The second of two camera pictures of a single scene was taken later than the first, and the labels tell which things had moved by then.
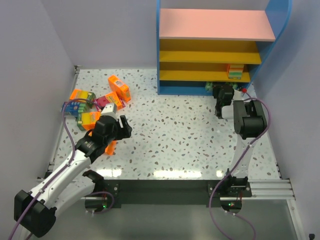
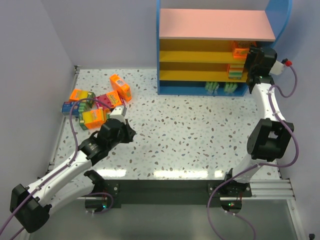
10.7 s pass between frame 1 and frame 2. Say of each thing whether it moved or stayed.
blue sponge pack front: stayed
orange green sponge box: stayed
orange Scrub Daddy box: moved
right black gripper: moved
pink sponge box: stayed
